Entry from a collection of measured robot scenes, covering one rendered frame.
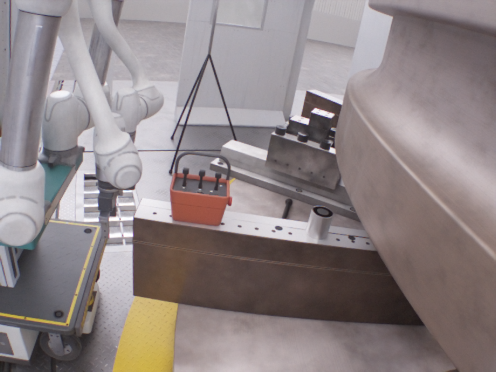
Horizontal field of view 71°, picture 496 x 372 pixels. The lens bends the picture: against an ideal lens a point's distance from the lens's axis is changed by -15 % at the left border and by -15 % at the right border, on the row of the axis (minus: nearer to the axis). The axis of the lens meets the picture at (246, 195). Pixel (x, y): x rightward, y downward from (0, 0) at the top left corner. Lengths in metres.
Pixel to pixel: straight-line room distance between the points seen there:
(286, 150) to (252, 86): 2.22
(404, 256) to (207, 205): 0.66
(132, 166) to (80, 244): 0.90
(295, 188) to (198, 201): 1.24
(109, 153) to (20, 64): 0.33
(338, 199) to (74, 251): 1.53
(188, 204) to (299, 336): 0.67
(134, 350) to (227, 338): 0.50
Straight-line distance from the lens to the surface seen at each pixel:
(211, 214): 1.37
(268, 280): 1.51
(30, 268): 1.79
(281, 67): 4.58
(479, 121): 1.08
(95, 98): 1.06
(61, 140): 1.65
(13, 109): 0.98
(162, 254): 1.47
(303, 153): 2.34
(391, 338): 1.76
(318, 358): 1.55
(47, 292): 1.67
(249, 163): 2.57
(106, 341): 1.89
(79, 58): 1.10
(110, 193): 1.30
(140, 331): 1.93
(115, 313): 2.00
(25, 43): 0.94
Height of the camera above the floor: 1.46
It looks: 29 degrees down
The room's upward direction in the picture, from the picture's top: 11 degrees clockwise
